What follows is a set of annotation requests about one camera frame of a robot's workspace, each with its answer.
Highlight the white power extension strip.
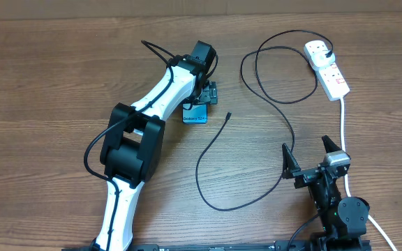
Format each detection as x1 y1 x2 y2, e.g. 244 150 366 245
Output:
304 40 350 101

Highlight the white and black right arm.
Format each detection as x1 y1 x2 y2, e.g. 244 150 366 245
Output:
274 135 372 251

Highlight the white power strip cord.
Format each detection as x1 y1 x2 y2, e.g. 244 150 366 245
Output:
339 96 399 251

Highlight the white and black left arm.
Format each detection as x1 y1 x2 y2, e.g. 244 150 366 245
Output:
84 41 218 250

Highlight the dark blue Samsung smartphone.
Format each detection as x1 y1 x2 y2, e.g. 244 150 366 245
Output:
182 103 208 124

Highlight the brown cardboard backdrop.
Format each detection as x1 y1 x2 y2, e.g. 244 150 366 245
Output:
0 0 402 20

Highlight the black USB charging cable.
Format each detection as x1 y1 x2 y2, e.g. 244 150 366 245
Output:
195 29 334 212

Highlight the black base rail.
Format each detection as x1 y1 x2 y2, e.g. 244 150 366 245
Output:
61 241 372 251

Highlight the white wall charger plug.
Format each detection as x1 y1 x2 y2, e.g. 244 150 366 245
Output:
309 51 336 71

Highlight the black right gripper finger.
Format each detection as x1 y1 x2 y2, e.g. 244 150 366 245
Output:
282 143 302 179
322 135 341 153

